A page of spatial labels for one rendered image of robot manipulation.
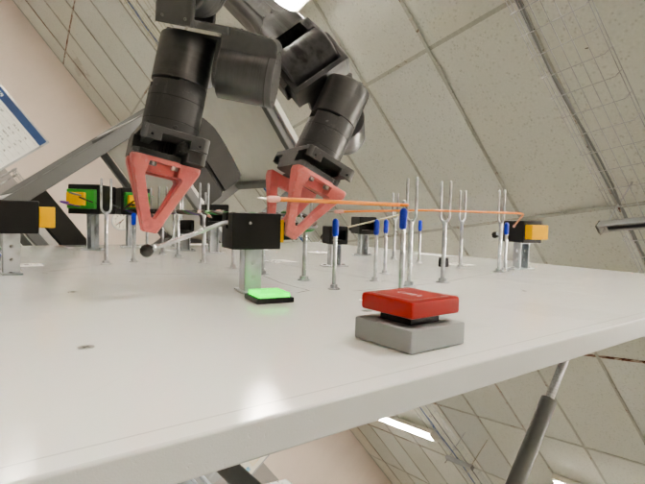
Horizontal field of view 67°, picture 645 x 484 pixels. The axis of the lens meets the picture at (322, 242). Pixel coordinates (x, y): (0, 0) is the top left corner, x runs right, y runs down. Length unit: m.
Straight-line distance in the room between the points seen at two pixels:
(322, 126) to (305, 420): 0.40
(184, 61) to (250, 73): 0.07
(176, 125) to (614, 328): 0.45
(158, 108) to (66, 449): 0.37
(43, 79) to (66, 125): 0.71
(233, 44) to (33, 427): 0.40
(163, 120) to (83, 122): 7.86
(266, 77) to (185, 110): 0.09
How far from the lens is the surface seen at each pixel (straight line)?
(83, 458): 0.21
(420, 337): 0.33
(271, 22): 0.70
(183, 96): 0.53
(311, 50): 0.64
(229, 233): 0.54
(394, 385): 0.28
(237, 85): 0.52
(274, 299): 0.50
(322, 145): 0.58
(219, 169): 1.65
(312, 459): 9.79
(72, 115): 8.39
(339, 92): 0.60
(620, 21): 2.65
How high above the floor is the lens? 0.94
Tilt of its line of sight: 27 degrees up
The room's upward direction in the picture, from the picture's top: 47 degrees clockwise
